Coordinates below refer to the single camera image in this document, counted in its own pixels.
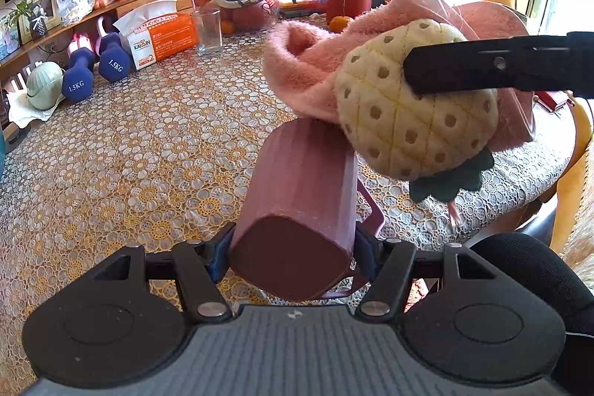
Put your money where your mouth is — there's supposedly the white cloth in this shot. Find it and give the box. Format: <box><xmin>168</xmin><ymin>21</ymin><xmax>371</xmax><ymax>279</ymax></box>
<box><xmin>6</xmin><ymin>91</ymin><xmax>66</xmax><ymax>129</ymax></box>

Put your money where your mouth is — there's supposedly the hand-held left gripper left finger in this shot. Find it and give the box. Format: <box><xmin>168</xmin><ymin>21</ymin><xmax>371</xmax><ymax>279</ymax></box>
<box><xmin>99</xmin><ymin>222</ymin><xmax>238</xmax><ymax>323</ymax></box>

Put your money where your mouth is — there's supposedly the stack of books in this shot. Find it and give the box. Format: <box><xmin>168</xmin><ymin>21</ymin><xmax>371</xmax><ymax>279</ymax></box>
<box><xmin>277</xmin><ymin>0</ymin><xmax>328</xmax><ymax>19</ymax></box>

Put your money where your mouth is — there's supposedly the white photo frame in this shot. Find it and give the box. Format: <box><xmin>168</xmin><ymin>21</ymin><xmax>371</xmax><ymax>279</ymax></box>
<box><xmin>17</xmin><ymin>0</ymin><xmax>62</xmax><ymax>46</ymax></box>

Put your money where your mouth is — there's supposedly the pink fluffy towel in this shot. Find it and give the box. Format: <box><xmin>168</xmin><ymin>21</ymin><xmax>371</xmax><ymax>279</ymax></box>
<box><xmin>262</xmin><ymin>0</ymin><xmax>538</xmax><ymax>153</ymax></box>

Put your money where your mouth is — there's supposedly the mauve ribbed mug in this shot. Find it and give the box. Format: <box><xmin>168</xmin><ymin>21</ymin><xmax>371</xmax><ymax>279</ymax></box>
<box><xmin>229</xmin><ymin>118</ymin><xmax>386</xmax><ymax>302</ymax></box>

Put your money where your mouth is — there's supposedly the person's black trouser leg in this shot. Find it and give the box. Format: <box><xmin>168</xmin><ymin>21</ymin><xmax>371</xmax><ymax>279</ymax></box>
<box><xmin>463</xmin><ymin>233</ymin><xmax>594</xmax><ymax>396</ymax></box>

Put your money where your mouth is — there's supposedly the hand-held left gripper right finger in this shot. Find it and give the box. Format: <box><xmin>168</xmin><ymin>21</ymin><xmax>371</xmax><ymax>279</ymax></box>
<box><xmin>353</xmin><ymin>223</ymin><xmax>470</xmax><ymax>317</ymax></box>

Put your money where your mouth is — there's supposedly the yellow pineapple plush toy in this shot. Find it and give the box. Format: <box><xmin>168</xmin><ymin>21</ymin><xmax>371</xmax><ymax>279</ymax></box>
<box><xmin>334</xmin><ymin>19</ymin><xmax>500</xmax><ymax>204</ymax></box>

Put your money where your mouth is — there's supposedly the red round pot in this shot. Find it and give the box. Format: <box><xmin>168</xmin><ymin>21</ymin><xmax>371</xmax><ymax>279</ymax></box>
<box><xmin>219</xmin><ymin>0</ymin><xmax>280</xmax><ymax>36</ymax></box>

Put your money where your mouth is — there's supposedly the clear drinking glass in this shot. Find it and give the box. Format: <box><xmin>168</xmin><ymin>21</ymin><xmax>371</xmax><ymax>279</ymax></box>
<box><xmin>190</xmin><ymin>8</ymin><xmax>225</xmax><ymax>56</ymax></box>

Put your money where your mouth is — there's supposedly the orange tissue box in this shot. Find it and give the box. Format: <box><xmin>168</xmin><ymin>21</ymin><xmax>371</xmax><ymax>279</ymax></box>
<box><xmin>113</xmin><ymin>0</ymin><xmax>198</xmax><ymax>72</ymax></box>

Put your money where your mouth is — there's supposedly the yellow wooden chair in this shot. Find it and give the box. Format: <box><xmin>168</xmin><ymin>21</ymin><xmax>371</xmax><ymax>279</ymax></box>
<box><xmin>551</xmin><ymin>96</ymin><xmax>594</xmax><ymax>255</ymax></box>

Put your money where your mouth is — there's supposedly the blue dumbbell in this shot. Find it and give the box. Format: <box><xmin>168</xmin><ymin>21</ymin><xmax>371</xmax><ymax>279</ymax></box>
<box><xmin>61</xmin><ymin>33</ymin><xmax>97</xmax><ymax>102</ymax></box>
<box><xmin>95</xmin><ymin>17</ymin><xmax>132</xmax><ymax>82</ymax></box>

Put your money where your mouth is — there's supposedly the red flat case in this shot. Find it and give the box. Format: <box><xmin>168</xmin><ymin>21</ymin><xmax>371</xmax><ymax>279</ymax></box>
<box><xmin>533</xmin><ymin>91</ymin><xmax>575</xmax><ymax>115</ymax></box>

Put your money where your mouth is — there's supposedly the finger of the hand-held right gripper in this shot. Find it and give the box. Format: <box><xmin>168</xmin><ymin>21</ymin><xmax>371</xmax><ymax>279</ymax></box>
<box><xmin>403</xmin><ymin>35</ymin><xmax>572</xmax><ymax>96</ymax></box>

